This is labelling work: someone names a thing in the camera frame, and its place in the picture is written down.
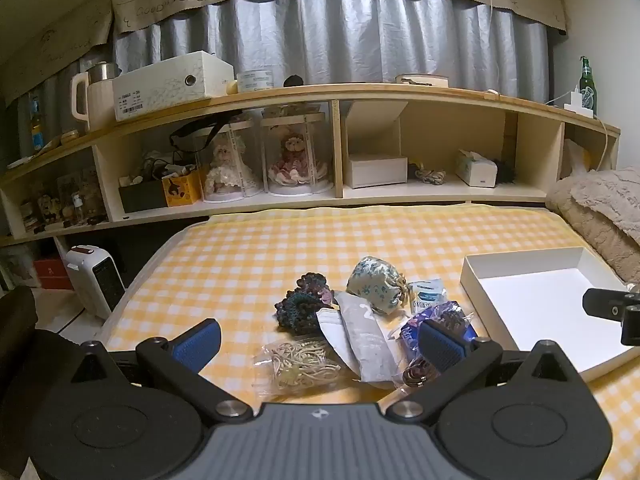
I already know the clear wet wipe packet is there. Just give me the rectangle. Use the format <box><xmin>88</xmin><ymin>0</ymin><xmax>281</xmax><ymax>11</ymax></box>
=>
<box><xmin>407</xmin><ymin>278</ymin><xmax>446</xmax><ymax>319</ymax></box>

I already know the black strap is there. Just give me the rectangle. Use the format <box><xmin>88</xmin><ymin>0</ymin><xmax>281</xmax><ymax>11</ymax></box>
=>
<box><xmin>170</xmin><ymin>122</ymin><xmax>234</xmax><ymax>154</ymax></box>

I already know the pink doll in clear case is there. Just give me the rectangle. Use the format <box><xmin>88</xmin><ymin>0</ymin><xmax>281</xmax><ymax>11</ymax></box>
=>
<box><xmin>260</xmin><ymin>112</ymin><xmax>335</xmax><ymax>197</ymax></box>

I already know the clear bag of rubber bands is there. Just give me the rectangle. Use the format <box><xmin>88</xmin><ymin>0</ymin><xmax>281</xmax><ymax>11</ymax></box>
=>
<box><xmin>252</xmin><ymin>337</ymin><xmax>346</xmax><ymax>401</ymax></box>

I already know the white box with open lid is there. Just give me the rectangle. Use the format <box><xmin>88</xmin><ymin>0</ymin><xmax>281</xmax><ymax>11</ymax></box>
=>
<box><xmin>345</xmin><ymin>100</ymin><xmax>409</xmax><ymax>190</ymax></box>

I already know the long white cardboard box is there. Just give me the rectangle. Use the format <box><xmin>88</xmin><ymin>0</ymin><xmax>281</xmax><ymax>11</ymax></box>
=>
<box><xmin>112</xmin><ymin>51</ymin><xmax>236</xmax><ymax>122</ymax></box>

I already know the black storage box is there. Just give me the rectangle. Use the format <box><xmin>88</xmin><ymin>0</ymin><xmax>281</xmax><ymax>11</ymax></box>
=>
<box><xmin>118</xmin><ymin>180</ymin><xmax>168</xmax><ymax>214</ymax></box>

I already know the clear bag of rings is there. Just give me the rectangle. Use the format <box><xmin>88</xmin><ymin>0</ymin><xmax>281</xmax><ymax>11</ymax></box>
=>
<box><xmin>397</xmin><ymin>355</ymin><xmax>441</xmax><ymax>390</ymax></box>

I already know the white charger cable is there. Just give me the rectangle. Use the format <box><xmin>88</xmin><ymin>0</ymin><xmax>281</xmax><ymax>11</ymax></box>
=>
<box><xmin>595</xmin><ymin>115</ymin><xmax>610</xmax><ymax>171</ymax></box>

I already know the beige fluffy blanket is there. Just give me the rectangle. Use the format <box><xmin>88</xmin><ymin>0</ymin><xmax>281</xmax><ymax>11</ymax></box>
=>
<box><xmin>545</xmin><ymin>167</ymin><xmax>640</xmax><ymax>287</ymax></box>

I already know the white power strip with charger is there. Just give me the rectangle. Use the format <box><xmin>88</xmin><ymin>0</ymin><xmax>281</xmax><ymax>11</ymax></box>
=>
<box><xmin>564</xmin><ymin>89</ymin><xmax>597</xmax><ymax>117</ymax></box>

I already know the coiled rope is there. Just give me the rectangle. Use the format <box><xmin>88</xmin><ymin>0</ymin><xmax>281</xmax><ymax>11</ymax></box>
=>
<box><xmin>412</xmin><ymin>165</ymin><xmax>447</xmax><ymax>185</ymax></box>

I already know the white tissue box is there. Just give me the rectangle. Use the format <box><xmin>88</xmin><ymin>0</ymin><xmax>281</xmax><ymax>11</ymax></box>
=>
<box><xmin>455</xmin><ymin>149</ymin><xmax>499</xmax><ymax>187</ymax></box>

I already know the grey face mask packet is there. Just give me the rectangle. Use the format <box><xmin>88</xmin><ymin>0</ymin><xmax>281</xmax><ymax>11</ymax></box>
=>
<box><xmin>334</xmin><ymin>292</ymin><xmax>401</xmax><ymax>391</ymax></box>

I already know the white round container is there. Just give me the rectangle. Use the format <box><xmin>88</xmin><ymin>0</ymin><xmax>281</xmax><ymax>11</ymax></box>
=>
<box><xmin>236</xmin><ymin>70</ymin><xmax>275</xmax><ymax>94</ymax></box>

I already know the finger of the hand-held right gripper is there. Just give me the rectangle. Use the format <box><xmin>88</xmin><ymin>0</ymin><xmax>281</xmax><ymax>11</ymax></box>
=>
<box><xmin>582</xmin><ymin>287</ymin><xmax>640</xmax><ymax>319</ymax></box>

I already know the white shallow box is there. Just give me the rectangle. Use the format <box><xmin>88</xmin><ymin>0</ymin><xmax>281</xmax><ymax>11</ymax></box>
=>
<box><xmin>460</xmin><ymin>246</ymin><xmax>639</xmax><ymax>384</ymax></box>

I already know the yellow checkered bed sheet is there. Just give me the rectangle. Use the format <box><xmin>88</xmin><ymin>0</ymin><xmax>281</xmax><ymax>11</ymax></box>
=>
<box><xmin>102</xmin><ymin>205</ymin><xmax>635</xmax><ymax>461</ymax></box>

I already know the white plastic bag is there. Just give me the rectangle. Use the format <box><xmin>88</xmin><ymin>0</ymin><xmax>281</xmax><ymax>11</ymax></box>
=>
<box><xmin>564</xmin><ymin>139</ymin><xmax>596</xmax><ymax>181</ymax></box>

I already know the cream doll in clear case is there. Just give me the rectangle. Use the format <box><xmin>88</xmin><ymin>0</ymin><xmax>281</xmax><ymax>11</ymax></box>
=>
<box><xmin>197</xmin><ymin>122</ymin><xmax>264</xmax><ymax>204</ymax></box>

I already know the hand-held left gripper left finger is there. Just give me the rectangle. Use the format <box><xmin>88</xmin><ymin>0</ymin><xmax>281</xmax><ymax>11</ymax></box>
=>
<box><xmin>70</xmin><ymin>318</ymin><xmax>253</xmax><ymax>424</ymax></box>

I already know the red box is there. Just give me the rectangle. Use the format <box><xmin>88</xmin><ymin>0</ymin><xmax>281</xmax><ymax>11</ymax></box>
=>
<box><xmin>32</xmin><ymin>256</ymin><xmax>74</xmax><ymax>290</ymax></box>

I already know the group of small figurines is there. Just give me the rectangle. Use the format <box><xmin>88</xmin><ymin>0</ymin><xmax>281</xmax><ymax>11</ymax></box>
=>
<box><xmin>20</xmin><ymin>170</ymin><xmax>107</xmax><ymax>234</ymax></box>

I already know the bottle with blue label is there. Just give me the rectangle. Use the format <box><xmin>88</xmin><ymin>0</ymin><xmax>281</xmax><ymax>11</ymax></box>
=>
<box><xmin>29</xmin><ymin>92</ymin><xmax>46</xmax><ymax>154</ymax></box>

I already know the dark crocheted scrunchie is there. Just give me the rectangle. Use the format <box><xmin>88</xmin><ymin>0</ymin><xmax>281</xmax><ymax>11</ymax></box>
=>
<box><xmin>274</xmin><ymin>272</ymin><xmax>335</xmax><ymax>334</ymax></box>

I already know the yellow printed box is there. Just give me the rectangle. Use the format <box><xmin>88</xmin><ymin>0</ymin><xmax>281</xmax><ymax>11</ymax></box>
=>
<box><xmin>162</xmin><ymin>170</ymin><xmax>203</xmax><ymax>207</ymax></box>

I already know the floral drawstring pouch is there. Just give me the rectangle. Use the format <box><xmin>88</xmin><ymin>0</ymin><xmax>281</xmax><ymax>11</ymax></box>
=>
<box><xmin>346</xmin><ymin>256</ymin><xmax>407</xmax><ymax>317</ymax></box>

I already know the white space heater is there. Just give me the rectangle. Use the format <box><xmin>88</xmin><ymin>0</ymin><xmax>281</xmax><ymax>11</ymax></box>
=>
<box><xmin>65</xmin><ymin>245</ymin><xmax>127</xmax><ymax>321</ymax></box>

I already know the wooden headboard shelf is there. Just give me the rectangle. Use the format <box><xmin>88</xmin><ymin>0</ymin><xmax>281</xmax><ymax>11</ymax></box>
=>
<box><xmin>0</xmin><ymin>80</ymin><xmax>622</xmax><ymax>248</ymax></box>

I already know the green beer bottle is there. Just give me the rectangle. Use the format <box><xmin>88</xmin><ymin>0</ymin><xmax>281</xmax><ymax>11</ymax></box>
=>
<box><xmin>578</xmin><ymin>56</ymin><xmax>599</xmax><ymax>113</ymax></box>

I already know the cream electric kettle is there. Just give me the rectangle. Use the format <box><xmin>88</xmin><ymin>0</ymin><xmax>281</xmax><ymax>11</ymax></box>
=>
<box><xmin>70</xmin><ymin>61</ymin><xmax>124</xmax><ymax>131</ymax></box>

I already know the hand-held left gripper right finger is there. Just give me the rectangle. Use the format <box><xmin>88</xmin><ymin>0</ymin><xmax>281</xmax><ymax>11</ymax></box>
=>
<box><xmin>386</xmin><ymin>319</ymin><xmax>581</xmax><ymax>424</ymax></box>

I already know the blue floral tissue packet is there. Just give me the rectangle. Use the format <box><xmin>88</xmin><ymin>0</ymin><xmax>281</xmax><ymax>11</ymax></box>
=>
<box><xmin>400</xmin><ymin>300</ymin><xmax>476</xmax><ymax>361</ymax></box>

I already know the grey curtain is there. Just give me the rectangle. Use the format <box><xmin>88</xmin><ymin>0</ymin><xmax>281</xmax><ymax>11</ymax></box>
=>
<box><xmin>15</xmin><ymin>0</ymin><xmax>551</xmax><ymax>128</ymax></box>

